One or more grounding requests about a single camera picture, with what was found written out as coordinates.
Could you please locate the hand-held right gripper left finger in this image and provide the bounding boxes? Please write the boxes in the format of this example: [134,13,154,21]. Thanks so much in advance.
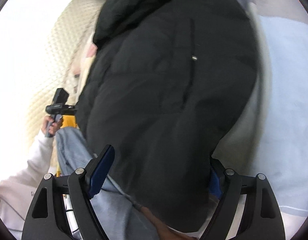
[21,144,115,240]

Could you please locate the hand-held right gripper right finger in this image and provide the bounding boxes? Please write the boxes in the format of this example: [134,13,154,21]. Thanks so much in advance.
[201,157,286,240]

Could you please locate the black puffer jacket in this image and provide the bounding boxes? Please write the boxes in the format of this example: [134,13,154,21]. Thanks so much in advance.
[75,0,260,233]

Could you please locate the person's left forearm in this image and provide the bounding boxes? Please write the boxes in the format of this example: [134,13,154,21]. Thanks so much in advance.
[0,130,59,240]

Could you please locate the person's left hand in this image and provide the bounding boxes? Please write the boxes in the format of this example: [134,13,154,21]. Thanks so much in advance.
[41,115,63,137]

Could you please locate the yellow plush pillow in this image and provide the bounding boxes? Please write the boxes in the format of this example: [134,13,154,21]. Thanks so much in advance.
[56,115,80,178]

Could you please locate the person's blue jeans legs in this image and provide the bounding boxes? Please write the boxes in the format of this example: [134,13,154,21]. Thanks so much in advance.
[55,127,159,240]

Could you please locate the cream quilted headboard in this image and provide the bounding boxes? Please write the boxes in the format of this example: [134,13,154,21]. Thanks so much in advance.
[26,0,104,140]

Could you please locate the patchwork bed blanket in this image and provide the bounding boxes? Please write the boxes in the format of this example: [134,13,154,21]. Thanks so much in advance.
[229,5,308,215]

